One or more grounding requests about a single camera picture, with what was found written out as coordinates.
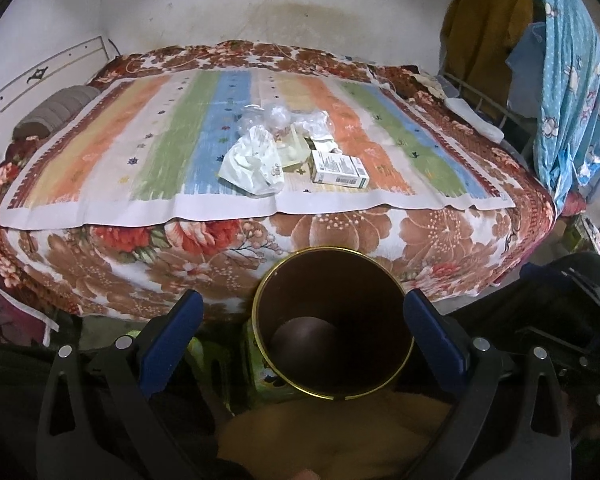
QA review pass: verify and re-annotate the white medicine box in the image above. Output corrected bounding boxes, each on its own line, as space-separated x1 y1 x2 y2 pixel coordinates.
309 151 370 188

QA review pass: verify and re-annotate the blue patterned hanging cloth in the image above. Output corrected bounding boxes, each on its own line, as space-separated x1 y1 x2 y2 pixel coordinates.
533 0 600 211

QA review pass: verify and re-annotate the striped colourful bed mat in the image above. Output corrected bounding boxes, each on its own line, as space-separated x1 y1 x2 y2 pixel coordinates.
0 68 513 231

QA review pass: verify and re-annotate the white plastic bag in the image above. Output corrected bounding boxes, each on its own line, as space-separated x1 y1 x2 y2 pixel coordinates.
219 125 285 196

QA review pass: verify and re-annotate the grey rolled pillow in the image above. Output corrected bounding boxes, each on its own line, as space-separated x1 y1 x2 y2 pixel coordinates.
12 84 100 141

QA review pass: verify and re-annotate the clear plastic wrap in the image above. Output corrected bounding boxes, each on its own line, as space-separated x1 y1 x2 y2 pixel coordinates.
237 104 335 140

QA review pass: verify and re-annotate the mustard hanging garment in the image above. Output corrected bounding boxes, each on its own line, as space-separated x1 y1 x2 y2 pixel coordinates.
441 0 534 106

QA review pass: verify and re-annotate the dark round trash bin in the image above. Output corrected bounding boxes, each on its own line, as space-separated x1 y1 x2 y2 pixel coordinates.
251 247 415 400

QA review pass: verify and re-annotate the metal bed frame rail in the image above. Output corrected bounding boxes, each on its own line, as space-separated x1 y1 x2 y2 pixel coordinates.
436 73 536 159

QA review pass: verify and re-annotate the yellow snack wrapper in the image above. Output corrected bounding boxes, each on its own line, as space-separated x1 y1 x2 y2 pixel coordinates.
276 126 311 168

